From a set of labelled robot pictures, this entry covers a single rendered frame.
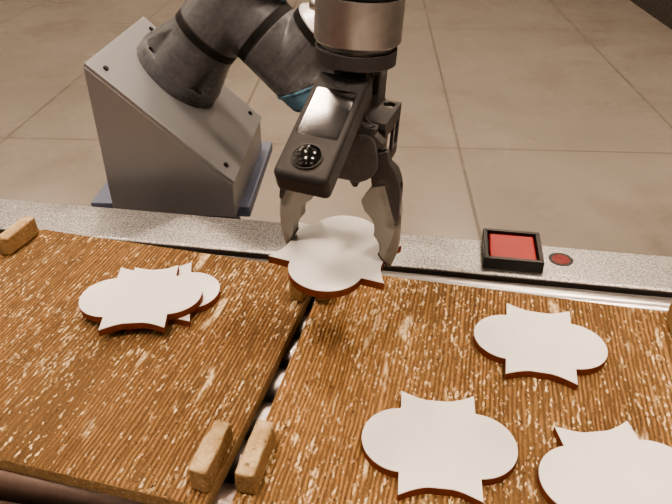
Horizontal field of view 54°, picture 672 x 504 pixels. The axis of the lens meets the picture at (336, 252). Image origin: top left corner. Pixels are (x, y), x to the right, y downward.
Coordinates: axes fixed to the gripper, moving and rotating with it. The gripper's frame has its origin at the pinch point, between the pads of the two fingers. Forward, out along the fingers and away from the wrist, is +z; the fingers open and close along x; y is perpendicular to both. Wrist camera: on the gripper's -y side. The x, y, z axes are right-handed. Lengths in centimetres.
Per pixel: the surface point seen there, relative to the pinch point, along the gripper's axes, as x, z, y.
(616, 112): -62, 96, 346
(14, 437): 22.4, 12.1, -22.7
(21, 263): 41.4, 12.8, 0.5
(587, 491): -26.5, 8.5, -13.2
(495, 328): -16.9, 8.7, 5.3
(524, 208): -22, 100, 212
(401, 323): -6.9, 10.2, 4.1
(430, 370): -11.5, 10.1, -2.3
